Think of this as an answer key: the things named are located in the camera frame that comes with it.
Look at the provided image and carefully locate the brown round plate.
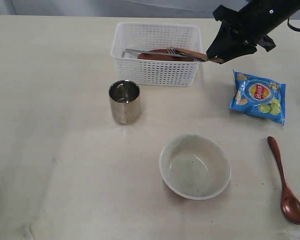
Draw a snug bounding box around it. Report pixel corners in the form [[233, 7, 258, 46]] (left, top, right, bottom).
[[137, 53, 195, 62]]

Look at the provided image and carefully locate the stainless steel cup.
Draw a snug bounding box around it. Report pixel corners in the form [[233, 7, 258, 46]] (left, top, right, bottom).
[[108, 80, 141, 125]]

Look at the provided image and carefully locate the white ceramic bowl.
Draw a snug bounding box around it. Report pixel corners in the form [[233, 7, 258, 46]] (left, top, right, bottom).
[[158, 134, 232, 201]]

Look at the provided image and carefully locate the silver metal fork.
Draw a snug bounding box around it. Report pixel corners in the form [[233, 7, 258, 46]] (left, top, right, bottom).
[[124, 47, 183, 57]]

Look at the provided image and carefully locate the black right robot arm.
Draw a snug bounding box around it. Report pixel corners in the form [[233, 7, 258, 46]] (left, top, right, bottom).
[[206, 0, 300, 64]]

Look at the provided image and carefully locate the white perforated plastic basket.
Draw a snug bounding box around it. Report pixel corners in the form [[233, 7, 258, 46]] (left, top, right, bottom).
[[110, 22, 202, 87]]

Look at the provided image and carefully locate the brown wooden chopstick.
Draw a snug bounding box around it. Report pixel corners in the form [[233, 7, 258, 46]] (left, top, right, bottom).
[[178, 52, 207, 62], [173, 47, 225, 64]]

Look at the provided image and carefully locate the blue potato chips bag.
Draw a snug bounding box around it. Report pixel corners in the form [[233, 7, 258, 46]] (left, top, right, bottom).
[[229, 71, 286, 126]]

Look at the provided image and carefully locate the brown wooden spoon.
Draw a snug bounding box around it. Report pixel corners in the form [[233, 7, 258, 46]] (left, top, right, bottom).
[[267, 136, 300, 225]]

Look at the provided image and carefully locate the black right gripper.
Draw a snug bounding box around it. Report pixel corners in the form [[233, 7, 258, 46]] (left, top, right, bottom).
[[206, 4, 276, 63]]

